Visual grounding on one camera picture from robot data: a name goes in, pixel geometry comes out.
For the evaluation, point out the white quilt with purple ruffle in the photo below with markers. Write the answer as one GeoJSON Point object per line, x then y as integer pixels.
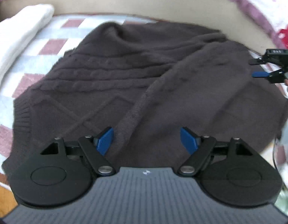
{"type": "Point", "coordinates": [270, 2]}

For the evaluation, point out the checkered pink grey mat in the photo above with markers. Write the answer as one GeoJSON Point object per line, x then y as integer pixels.
{"type": "Point", "coordinates": [41, 58]}

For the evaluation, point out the pale cloth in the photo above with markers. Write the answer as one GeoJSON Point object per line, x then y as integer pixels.
{"type": "Point", "coordinates": [286, 154]}

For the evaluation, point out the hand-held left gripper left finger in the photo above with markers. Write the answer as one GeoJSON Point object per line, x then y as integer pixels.
{"type": "Point", "coordinates": [105, 142]}

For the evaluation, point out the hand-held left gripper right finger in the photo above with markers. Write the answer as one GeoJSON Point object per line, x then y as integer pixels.
{"type": "Point", "coordinates": [188, 141]}

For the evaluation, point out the dark brown knit sweater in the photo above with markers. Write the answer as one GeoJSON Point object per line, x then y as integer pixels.
{"type": "Point", "coordinates": [134, 74]}

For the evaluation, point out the beige bed base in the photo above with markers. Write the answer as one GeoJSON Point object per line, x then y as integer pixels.
{"type": "Point", "coordinates": [134, 2]}

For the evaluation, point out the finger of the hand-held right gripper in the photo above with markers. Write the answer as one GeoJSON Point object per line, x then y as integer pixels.
{"type": "Point", "coordinates": [256, 62]}
{"type": "Point", "coordinates": [258, 75]}

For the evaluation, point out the white folded garment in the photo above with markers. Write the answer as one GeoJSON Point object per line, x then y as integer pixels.
{"type": "Point", "coordinates": [15, 39]}

